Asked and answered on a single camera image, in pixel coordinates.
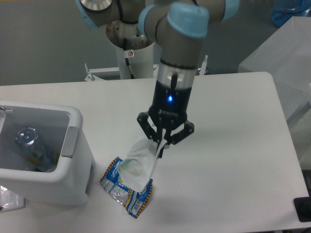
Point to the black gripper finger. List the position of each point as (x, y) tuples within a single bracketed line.
[(150, 133), (179, 136)]

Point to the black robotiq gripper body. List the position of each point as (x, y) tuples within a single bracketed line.
[(170, 105)]

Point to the white plastic bag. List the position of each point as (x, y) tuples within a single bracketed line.
[(137, 168)]

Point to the blue snack wrapper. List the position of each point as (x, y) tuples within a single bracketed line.
[(133, 201)]

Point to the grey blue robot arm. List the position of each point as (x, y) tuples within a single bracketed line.
[(179, 27)]

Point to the white trash can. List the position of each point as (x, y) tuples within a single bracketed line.
[(67, 183)]

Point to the clear plastic bottle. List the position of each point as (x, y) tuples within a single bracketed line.
[(35, 149)]

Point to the black device at edge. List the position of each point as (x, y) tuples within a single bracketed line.
[(303, 208)]

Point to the blue water jug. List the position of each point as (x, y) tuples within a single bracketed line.
[(283, 10)]

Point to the clear plastic bag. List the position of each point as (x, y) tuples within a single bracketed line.
[(10, 201)]

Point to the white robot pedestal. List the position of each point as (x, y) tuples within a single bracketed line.
[(130, 43)]

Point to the white metal base frame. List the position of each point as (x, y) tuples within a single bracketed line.
[(114, 73)]

